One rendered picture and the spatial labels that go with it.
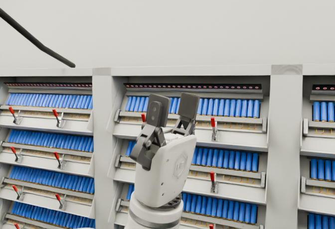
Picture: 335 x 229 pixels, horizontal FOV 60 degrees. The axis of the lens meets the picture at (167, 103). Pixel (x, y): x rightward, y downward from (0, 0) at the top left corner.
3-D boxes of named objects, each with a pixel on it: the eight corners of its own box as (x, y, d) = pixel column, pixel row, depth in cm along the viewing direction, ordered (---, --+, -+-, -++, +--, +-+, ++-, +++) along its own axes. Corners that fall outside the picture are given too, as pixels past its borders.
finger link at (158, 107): (163, 145, 40) (172, 98, 39) (150, 150, 37) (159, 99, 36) (144, 138, 41) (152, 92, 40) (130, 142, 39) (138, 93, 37)
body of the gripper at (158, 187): (192, 199, 49) (205, 135, 47) (159, 224, 40) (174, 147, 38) (155, 182, 52) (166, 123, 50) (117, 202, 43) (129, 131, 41)
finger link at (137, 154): (163, 169, 44) (171, 134, 43) (132, 180, 37) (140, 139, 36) (157, 166, 44) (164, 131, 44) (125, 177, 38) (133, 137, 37)
